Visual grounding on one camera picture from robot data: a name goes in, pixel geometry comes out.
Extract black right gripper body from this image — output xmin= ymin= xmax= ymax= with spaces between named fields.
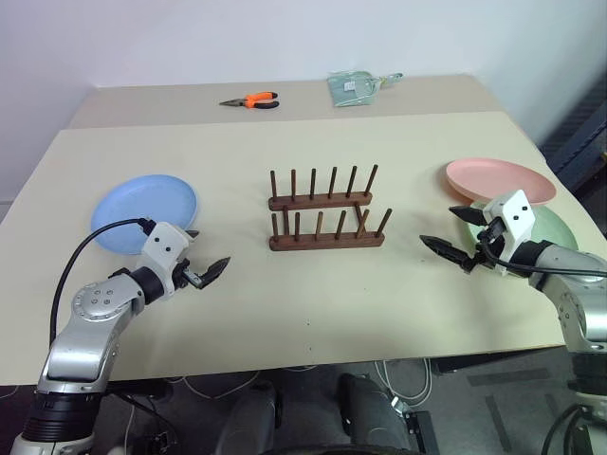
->
xmin=466 ymin=215 xmax=506 ymax=275

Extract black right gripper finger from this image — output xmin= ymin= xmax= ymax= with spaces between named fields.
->
xmin=419 ymin=234 xmax=476 ymax=274
xmin=449 ymin=204 xmax=490 ymax=228

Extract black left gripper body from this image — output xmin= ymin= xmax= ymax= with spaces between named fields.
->
xmin=171 ymin=258 xmax=203 ymax=291

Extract wooden dish rack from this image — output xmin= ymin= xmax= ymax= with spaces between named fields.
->
xmin=267 ymin=163 xmax=395 ymax=252

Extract pink plate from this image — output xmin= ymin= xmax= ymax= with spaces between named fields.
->
xmin=444 ymin=157 xmax=558 ymax=207

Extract blue plate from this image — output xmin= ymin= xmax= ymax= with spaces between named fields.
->
xmin=89 ymin=174 xmax=200 ymax=256

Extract green plate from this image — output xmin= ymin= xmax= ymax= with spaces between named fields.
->
xmin=462 ymin=203 xmax=580 ymax=282

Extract dark rounded shape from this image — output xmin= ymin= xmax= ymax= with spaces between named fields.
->
xmin=335 ymin=373 xmax=414 ymax=455
xmin=216 ymin=376 xmax=282 ymax=455

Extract green packaged dustpan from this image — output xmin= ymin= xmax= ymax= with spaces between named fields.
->
xmin=326 ymin=70 xmax=406 ymax=109

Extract black floor box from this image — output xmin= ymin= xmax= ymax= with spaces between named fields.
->
xmin=401 ymin=408 xmax=438 ymax=455

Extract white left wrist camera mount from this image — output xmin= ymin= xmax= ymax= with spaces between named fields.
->
xmin=139 ymin=222 xmax=192 ymax=298

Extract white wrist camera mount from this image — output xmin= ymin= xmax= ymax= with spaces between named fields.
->
xmin=139 ymin=222 xmax=192 ymax=298
xmin=483 ymin=189 xmax=538 ymax=279

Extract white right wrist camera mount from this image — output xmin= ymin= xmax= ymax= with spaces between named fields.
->
xmin=483 ymin=189 xmax=538 ymax=279

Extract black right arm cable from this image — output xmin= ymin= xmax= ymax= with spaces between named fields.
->
xmin=475 ymin=226 xmax=607 ymax=280

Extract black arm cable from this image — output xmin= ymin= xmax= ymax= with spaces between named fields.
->
xmin=475 ymin=226 xmax=607 ymax=280
xmin=48 ymin=217 xmax=158 ymax=353

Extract white floor cable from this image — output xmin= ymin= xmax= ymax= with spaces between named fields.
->
xmin=182 ymin=368 xmax=263 ymax=395
xmin=373 ymin=358 xmax=433 ymax=408

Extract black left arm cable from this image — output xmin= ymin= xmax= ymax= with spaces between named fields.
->
xmin=48 ymin=217 xmax=158 ymax=353

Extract orange handled pliers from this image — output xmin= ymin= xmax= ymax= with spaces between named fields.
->
xmin=218 ymin=90 xmax=282 ymax=112

